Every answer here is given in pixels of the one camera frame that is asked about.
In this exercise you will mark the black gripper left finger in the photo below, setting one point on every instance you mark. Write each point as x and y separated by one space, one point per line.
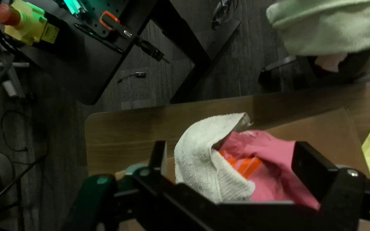
159 158

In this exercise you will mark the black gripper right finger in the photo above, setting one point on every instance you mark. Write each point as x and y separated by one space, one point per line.
317 180

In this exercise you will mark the white towel cloth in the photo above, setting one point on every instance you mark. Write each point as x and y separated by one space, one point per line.
198 158

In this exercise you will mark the pink cloth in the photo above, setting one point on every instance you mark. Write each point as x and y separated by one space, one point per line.
275 167

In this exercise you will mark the peach cloth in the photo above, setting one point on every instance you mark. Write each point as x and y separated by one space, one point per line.
330 62

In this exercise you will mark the light green cloth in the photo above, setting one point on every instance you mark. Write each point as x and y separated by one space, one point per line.
330 26

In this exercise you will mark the large cardboard box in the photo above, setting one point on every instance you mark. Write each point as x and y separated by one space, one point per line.
313 132

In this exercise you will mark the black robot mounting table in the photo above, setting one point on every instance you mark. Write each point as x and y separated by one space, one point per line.
86 64

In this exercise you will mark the yellow emergency stop button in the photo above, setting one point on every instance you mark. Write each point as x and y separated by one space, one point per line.
19 21

